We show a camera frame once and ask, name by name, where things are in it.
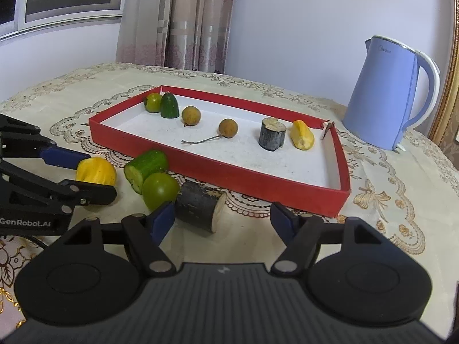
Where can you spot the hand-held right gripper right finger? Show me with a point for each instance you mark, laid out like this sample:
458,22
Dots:
283,220

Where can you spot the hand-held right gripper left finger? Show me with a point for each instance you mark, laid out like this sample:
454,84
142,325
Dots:
163,218

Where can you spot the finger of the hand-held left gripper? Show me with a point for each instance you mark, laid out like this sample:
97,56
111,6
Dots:
93,193
64,156

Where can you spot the yellow fruit piece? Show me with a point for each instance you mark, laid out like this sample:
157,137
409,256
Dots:
302,136
96,172

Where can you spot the large green round fruit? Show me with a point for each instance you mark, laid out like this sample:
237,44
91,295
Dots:
159,190

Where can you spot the long dark sugarcane piece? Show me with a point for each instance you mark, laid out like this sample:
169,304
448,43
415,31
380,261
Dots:
195,204

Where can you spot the green cucumber piece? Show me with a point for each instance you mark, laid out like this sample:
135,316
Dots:
149,163

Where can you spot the red cardboard box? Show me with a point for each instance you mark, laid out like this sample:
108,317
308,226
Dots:
251,161

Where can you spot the short dark sugarcane piece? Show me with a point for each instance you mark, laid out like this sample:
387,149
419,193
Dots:
271,136

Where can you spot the brown longan with stem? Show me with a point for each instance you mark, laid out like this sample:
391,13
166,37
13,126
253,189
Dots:
228,128

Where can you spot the dark green cucumber tip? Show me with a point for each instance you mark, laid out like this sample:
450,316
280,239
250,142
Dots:
169,106

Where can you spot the small green round fruit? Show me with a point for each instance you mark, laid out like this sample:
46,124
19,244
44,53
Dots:
155,103

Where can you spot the blue electric kettle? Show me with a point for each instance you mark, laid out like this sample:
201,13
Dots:
380,93

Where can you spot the pink patterned curtain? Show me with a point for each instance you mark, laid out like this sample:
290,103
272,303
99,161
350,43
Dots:
179,18

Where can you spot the gold wall moulding frame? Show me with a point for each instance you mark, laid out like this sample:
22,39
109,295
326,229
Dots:
450,96

